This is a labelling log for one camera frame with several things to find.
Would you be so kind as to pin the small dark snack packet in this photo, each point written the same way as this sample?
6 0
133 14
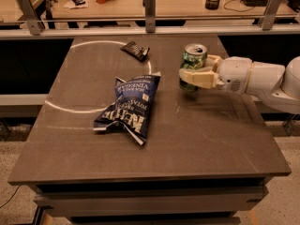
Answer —
133 49

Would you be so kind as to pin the metal rail bracket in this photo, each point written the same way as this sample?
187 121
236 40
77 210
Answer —
267 20
35 25
150 15

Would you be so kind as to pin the black mesh cup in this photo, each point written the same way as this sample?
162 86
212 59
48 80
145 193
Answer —
212 4

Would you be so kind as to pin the middle metal rail bracket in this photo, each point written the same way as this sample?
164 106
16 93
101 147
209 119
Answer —
150 15

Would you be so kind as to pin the left metal rail bracket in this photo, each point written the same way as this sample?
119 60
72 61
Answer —
35 25

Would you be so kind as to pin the grey table drawer unit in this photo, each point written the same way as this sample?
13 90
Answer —
151 199

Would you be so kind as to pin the green soda can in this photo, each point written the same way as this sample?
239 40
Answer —
194 57

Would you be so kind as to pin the blue Kettle chip bag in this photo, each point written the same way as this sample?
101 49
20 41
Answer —
132 106

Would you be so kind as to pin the right metal rail bracket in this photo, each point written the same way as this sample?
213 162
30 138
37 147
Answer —
267 20

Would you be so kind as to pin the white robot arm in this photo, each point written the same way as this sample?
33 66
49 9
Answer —
274 85

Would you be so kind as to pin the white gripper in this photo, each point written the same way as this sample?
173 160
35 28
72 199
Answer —
234 73

